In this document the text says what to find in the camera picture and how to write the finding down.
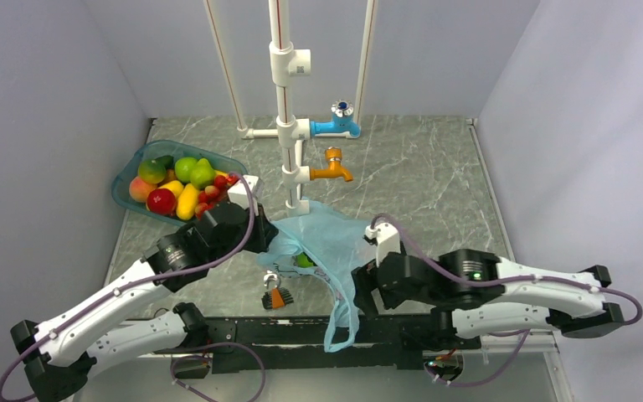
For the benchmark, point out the fake yellow mango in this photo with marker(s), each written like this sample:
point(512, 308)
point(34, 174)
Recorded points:
point(187, 202)

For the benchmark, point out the silver combination wrench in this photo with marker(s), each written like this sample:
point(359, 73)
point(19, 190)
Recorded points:
point(271, 280)

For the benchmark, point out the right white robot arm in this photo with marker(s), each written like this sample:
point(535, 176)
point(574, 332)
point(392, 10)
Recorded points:
point(474, 293)

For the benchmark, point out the fake peach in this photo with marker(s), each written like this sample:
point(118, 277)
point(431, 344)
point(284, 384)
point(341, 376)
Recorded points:
point(139, 190)

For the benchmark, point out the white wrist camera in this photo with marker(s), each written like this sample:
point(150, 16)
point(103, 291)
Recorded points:
point(385, 237)
point(247, 187)

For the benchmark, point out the fake red apple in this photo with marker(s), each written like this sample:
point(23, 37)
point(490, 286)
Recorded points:
point(161, 201)

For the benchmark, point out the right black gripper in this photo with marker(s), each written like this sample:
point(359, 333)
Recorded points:
point(364, 281)

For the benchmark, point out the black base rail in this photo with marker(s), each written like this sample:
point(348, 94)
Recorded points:
point(400, 341)

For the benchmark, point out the fake green red mango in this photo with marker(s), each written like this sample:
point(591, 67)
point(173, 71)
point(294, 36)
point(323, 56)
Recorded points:
point(151, 171)

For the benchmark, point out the light blue plastic bag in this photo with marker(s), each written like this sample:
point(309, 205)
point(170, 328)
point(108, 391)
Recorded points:
point(335, 242)

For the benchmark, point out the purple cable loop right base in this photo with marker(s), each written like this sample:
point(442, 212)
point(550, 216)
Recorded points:
point(451, 368)

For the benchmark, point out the orange plastic faucet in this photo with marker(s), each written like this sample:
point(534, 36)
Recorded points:
point(334, 169)

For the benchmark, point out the fake green lime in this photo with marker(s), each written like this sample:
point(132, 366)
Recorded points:
point(183, 168)

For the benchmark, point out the black orange small brush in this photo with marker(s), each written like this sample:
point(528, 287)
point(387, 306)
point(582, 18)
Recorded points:
point(276, 298)

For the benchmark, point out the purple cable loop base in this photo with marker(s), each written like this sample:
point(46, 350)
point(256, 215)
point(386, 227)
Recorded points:
point(451, 368)
point(208, 354)

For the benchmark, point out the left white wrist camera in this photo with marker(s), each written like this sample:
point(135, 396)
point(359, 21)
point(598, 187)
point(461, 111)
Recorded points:
point(247, 187)

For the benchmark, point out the white pvc pipe stand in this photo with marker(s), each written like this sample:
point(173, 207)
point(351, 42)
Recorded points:
point(286, 63)

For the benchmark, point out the blue plastic faucet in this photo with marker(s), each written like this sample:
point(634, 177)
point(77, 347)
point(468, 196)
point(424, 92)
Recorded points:
point(342, 123)

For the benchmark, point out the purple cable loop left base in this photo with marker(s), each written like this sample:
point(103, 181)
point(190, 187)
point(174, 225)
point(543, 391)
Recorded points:
point(208, 354)

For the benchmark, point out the fake strawberries bunch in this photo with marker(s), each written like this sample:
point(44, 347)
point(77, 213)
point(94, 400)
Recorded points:
point(214, 193)

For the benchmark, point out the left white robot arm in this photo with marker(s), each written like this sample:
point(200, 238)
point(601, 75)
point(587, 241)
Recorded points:
point(60, 355)

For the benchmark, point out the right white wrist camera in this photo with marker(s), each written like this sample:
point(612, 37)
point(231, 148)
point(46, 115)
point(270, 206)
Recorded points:
point(385, 237)

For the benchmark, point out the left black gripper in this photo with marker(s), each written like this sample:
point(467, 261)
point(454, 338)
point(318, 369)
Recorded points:
point(265, 231)

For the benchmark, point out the teal plastic fruit basket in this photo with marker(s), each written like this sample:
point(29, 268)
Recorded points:
point(159, 148)

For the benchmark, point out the fake green pear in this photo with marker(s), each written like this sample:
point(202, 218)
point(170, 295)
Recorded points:
point(203, 174)

